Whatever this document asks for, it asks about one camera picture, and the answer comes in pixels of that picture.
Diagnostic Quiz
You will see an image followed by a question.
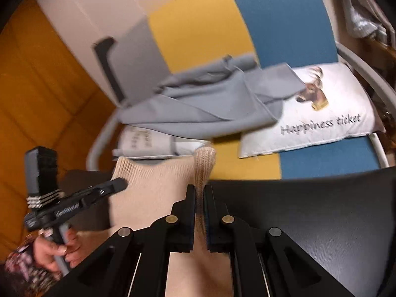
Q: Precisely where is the person's left hand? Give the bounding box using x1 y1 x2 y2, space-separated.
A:
32 227 81 273

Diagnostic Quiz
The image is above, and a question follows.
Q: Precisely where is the grey-blue garment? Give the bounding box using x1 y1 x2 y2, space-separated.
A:
116 54 305 140

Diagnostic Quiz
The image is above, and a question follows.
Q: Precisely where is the person's left forearm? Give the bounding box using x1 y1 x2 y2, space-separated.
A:
0 241 62 297

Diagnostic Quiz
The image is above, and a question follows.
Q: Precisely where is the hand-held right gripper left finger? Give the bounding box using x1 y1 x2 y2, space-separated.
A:
60 184 196 297

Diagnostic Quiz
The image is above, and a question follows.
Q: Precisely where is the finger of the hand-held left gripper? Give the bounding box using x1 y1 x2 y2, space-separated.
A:
79 177 128 208

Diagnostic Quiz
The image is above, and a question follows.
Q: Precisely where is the white pillow with grey print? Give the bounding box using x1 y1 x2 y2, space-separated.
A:
113 125 212 160

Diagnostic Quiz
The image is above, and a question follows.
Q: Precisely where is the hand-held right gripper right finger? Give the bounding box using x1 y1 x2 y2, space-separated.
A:
203 184 356 297

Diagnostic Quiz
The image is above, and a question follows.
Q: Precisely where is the beige knit sweater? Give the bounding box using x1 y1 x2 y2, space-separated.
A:
108 147 236 297

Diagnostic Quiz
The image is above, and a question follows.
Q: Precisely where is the white deer print pillow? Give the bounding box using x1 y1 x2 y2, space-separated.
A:
238 62 386 158

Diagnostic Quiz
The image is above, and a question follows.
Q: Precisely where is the floral curtain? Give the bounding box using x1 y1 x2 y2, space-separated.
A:
334 0 396 42

